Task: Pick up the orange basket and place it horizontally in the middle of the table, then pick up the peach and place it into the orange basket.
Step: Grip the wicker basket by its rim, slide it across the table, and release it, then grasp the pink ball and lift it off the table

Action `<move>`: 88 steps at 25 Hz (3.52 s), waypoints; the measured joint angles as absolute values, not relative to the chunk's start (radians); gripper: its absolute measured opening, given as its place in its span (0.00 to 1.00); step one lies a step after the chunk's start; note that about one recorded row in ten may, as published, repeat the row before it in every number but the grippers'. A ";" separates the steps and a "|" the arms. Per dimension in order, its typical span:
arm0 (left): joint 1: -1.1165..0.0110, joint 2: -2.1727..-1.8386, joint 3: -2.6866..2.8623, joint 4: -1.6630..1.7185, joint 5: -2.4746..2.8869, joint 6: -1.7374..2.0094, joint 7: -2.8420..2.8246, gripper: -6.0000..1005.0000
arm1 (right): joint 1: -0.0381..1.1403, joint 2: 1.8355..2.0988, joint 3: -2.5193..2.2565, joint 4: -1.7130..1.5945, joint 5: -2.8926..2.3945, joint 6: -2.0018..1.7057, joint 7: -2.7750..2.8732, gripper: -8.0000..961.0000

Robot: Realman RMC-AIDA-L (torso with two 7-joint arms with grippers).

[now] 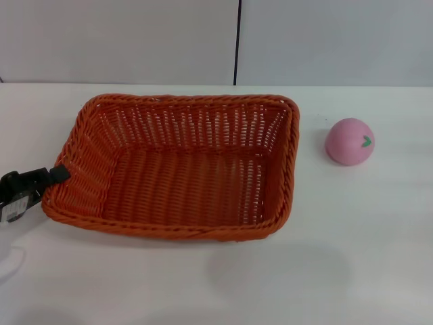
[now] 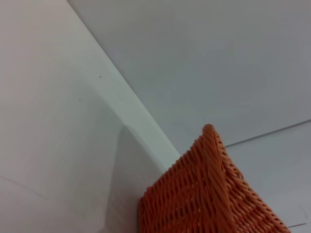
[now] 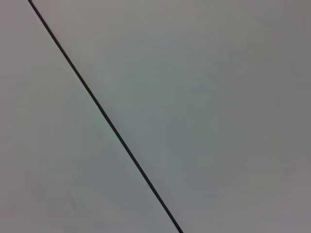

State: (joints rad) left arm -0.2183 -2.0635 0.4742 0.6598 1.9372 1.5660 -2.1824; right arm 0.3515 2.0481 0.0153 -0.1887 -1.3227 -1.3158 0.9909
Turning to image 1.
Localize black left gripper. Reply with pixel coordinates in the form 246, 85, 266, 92
0, 165, 72, 225

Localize orange woven plastic basket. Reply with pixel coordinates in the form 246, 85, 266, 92
42, 93, 301, 243

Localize pink peach toy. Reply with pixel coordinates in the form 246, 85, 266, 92
325, 117, 375, 167

